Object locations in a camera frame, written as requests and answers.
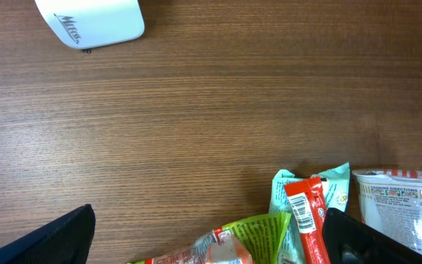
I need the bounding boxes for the small red white box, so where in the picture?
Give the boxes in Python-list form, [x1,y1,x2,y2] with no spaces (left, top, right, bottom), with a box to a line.
[204,235,253,264]

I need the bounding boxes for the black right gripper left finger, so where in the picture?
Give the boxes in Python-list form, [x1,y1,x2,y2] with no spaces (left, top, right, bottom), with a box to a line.
[0,204,96,264]

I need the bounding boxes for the light blue candy packet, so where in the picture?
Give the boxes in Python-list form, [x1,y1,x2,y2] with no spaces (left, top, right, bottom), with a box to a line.
[269,163,350,264]

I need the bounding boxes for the cup noodles container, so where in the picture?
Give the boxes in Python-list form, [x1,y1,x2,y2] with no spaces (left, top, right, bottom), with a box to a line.
[352,169,422,254]

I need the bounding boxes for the red stick packet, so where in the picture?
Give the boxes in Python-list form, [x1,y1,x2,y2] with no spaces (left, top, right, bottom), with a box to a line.
[284,177,330,264]

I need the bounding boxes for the white barcode scanner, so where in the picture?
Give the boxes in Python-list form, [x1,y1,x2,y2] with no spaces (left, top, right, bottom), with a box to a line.
[35,0,145,50]

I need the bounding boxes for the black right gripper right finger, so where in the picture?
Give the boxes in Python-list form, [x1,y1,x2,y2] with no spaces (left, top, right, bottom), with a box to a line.
[322,208,422,264]

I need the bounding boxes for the green snack bag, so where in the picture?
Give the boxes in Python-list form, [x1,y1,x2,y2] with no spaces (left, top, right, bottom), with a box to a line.
[135,212,291,264]

